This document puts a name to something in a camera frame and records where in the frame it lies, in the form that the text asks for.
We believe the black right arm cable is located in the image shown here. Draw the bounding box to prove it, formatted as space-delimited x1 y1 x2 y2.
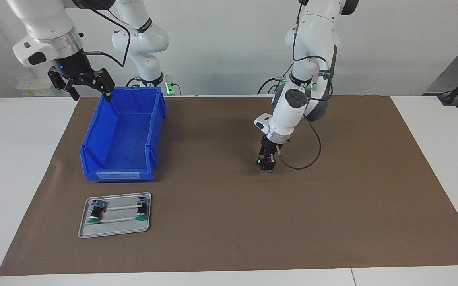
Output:
83 8 131 68

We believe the brown table mat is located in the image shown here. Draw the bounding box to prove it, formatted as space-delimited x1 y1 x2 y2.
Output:
0 95 458 276

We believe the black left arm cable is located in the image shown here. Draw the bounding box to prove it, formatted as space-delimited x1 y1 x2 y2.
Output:
276 0 338 170

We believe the blue plastic storage bin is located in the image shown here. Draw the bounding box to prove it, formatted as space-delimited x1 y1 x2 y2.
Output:
79 87 167 182

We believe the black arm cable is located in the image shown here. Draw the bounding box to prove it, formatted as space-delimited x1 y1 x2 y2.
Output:
276 0 338 170
83 8 131 68

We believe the green push button switch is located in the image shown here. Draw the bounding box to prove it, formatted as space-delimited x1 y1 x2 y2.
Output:
255 156 274 174
87 200 108 225
135 196 150 221

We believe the grey metal tray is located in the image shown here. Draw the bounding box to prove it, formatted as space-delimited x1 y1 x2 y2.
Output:
78 192 152 239

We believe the white wall box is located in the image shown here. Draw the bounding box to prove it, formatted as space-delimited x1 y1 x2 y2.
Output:
16 75 56 97

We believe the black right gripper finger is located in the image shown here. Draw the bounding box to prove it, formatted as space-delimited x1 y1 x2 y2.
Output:
47 68 80 102
92 68 115 103

